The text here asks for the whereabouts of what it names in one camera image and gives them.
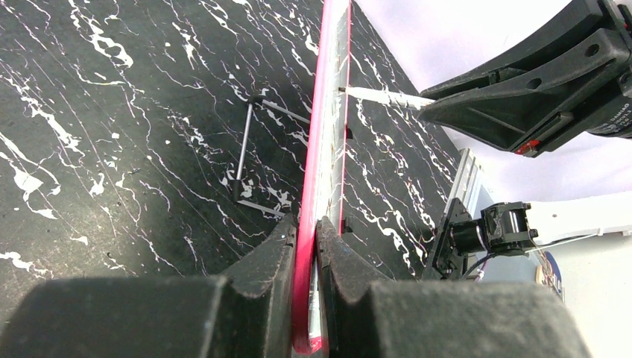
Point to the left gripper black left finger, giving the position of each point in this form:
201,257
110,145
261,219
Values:
242,312

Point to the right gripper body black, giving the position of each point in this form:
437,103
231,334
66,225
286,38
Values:
579,71

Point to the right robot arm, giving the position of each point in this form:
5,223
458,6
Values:
513,229

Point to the pink framed whiteboard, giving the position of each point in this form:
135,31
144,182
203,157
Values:
323,182

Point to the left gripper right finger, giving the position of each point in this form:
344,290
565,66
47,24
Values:
367,314

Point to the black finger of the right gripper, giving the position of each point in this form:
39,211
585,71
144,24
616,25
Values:
486,103

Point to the white whiteboard marker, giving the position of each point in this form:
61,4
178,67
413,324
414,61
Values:
392,99

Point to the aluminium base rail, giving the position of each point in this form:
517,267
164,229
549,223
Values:
468,182

